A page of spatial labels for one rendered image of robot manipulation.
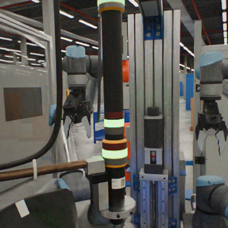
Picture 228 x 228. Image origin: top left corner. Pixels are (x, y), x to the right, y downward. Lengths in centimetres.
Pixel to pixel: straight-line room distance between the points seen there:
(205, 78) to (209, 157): 147
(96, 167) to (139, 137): 88
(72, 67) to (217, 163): 169
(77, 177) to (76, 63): 53
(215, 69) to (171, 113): 42
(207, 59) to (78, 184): 74
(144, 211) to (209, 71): 74
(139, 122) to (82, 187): 43
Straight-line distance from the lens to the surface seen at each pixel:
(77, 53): 97
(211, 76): 92
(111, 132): 41
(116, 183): 43
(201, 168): 235
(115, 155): 41
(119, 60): 41
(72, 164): 41
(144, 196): 128
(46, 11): 754
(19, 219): 55
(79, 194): 117
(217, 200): 110
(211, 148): 230
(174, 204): 138
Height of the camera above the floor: 167
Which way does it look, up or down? 7 degrees down
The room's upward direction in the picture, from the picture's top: 2 degrees counter-clockwise
